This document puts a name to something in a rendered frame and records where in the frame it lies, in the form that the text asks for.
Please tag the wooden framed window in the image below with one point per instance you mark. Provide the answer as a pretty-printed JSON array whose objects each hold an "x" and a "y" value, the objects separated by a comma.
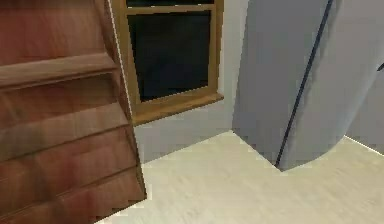
[{"x": 170, "y": 53}]

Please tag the reddish brown wooden cupboard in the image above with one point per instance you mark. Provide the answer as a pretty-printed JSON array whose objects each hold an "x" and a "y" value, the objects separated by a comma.
[{"x": 60, "y": 110}]

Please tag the grey fridge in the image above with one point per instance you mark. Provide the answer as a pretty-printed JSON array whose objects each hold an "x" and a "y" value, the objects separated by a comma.
[{"x": 283, "y": 76}]

